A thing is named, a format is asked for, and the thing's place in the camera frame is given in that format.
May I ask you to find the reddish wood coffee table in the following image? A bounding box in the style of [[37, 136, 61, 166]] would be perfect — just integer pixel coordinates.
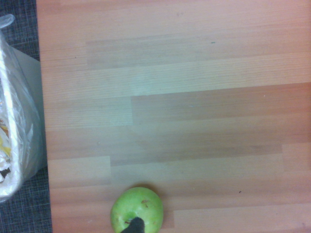
[[35, 0, 311, 233]]

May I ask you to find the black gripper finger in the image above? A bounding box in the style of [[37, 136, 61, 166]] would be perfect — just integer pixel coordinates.
[[120, 216, 147, 233]]

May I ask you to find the green apple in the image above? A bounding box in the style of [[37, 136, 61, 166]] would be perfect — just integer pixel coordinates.
[[110, 186, 164, 233]]

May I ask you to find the cream plastic trash bin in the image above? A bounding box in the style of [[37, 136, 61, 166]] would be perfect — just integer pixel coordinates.
[[0, 14, 48, 203]]

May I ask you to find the crumpled wrappers and paper trash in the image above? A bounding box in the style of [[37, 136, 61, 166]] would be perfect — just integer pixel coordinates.
[[0, 100, 13, 186]]

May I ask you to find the clear plastic bin liner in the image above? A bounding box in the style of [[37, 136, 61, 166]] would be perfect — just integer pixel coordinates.
[[0, 14, 48, 203]]

